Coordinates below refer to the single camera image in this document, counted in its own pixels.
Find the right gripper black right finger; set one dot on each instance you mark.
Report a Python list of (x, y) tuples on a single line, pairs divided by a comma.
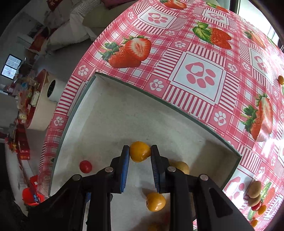
[(169, 179)]

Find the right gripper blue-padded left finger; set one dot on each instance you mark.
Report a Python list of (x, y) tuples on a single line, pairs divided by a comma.
[(106, 182)]

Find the yellow cherry tomato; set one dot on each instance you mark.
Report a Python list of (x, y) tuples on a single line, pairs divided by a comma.
[(254, 222), (139, 151), (155, 202)]

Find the brown longan in tray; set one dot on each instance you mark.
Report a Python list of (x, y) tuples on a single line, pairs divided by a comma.
[(181, 166)]

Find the small red cherry tomato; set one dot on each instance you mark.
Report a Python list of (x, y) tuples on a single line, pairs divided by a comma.
[(85, 166)]

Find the white shallow tray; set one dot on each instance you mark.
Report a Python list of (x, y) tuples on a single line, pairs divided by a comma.
[(111, 115)]

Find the brown kiwi berry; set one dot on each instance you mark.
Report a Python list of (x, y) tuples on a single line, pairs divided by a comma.
[(254, 189), (253, 201)]

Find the orange cherry tomato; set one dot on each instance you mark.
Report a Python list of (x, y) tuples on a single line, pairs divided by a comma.
[(281, 80), (262, 209)]

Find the white cylindrical device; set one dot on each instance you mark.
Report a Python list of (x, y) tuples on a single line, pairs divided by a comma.
[(55, 90)]

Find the strawberry pattern pink tablecloth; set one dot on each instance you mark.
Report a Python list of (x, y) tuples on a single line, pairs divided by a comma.
[(209, 63)]

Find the orange cherry tomato far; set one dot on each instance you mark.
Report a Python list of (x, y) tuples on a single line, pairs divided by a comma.
[(281, 80)]

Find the olive green sofa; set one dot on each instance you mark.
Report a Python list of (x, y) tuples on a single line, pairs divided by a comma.
[(101, 17)]

